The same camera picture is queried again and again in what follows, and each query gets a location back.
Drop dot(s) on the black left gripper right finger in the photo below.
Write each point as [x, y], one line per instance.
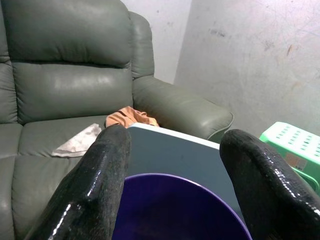
[270, 195]

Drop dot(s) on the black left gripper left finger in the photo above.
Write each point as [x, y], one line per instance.
[92, 180]

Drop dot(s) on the purple plastic rubbish bin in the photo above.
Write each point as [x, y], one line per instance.
[175, 212]

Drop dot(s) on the white crumpled cloth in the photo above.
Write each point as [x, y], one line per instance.
[77, 142]

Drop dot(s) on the green plastic stool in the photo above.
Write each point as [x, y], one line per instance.
[295, 140]

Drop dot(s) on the orange crumpled cloth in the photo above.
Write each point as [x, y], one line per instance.
[127, 117]

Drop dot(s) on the grey-green leather sofa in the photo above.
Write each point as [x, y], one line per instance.
[70, 87]

